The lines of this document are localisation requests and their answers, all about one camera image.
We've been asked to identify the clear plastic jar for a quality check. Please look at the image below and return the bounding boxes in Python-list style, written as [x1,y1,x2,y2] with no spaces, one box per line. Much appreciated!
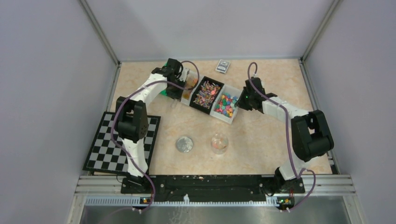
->
[211,133,229,154]

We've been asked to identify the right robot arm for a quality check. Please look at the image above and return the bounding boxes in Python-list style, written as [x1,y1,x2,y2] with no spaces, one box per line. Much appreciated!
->
[237,77,334,192]

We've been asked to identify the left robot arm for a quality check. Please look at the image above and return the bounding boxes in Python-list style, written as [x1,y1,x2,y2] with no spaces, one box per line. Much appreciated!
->
[111,58,186,193]

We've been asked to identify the white bin orange candies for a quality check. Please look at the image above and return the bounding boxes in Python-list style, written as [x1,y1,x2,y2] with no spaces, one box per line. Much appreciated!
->
[180,70,204,105]

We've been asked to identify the white bin colourful candies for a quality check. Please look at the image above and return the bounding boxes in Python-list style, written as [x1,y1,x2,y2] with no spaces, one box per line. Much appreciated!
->
[210,85,242,124]

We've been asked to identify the green candy bin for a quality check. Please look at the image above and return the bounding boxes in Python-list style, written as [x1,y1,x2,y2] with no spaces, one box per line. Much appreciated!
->
[161,58,174,97]

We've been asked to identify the black candy bin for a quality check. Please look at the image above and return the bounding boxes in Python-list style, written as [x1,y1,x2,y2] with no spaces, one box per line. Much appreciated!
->
[189,76,225,115]

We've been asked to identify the playing card box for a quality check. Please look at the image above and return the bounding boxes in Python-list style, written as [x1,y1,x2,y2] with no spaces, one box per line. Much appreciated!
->
[215,59,230,74]

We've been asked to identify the silver jar lid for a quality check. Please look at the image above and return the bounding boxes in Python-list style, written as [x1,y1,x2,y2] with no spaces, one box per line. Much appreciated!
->
[176,136,193,153]

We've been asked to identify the black white checkerboard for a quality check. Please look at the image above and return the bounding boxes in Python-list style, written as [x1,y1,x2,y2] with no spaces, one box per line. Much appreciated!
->
[83,112,161,175]

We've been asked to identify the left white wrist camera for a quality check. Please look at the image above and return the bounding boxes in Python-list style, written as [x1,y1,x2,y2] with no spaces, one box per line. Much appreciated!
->
[179,68,190,82]

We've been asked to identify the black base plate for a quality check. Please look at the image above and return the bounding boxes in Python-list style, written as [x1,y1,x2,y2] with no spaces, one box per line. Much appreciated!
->
[120,175,305,202]

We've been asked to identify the white cable duct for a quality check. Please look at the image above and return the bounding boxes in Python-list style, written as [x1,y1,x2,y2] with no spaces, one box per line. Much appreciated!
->
[85,196,279,207]

